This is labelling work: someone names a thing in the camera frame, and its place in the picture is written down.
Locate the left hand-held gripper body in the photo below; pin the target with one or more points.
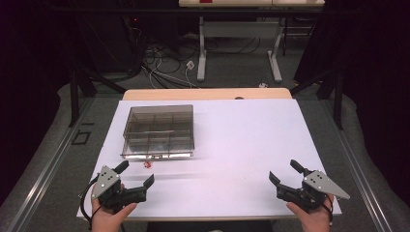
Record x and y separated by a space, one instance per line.
106 183

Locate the white power adapter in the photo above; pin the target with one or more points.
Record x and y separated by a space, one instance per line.
190 64

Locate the black metal stand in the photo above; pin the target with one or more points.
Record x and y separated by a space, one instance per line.
337 96
74 96

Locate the black stool frame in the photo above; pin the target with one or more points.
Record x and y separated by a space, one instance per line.
298 30

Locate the aluminium floor rail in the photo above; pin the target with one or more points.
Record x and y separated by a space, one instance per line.
357 167
48 167

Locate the white table sheet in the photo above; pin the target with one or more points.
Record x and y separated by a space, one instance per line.
238 145

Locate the small red thing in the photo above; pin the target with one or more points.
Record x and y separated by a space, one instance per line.
206 1

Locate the white desk with metal legs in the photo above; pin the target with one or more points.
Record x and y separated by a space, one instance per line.
238 29

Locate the person's right hand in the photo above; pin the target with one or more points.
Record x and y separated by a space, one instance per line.
314 222

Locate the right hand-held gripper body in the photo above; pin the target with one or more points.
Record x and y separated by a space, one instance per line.
319 185

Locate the small red part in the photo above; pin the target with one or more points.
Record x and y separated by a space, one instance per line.
147 165

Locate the black curtain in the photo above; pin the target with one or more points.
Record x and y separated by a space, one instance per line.
374 64
29 64

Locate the black horizontal metal bar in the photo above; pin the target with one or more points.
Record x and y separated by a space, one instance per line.
129 11

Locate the person's left hand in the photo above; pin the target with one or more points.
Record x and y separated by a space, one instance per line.
104 220

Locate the clear plastic compartment box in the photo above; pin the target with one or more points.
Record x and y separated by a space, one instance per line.
159 132

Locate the small white plug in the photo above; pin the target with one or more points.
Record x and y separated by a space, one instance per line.
263 85

